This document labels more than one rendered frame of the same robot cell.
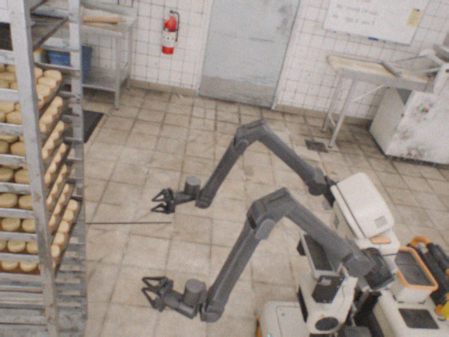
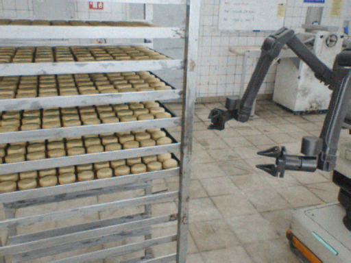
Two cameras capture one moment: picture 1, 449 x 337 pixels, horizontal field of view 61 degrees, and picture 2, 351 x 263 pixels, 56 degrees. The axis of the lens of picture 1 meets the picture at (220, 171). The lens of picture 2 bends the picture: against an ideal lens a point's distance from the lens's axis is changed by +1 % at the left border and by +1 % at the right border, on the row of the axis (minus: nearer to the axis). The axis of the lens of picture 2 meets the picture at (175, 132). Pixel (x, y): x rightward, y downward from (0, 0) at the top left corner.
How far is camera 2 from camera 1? 87 cm
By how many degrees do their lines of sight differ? 15
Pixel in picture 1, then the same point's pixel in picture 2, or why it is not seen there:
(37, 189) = (193, 55)
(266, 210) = not seen: outside the picture
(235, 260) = (341, 103)
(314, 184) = (330, 74)
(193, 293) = (316, 141)
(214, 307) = (330, 155)
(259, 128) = (287, 31)
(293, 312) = (319, 211)
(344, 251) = not seen: outside the picture
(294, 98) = (208, 90)
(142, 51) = not seen: hidden behind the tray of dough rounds
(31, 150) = (195, 12)
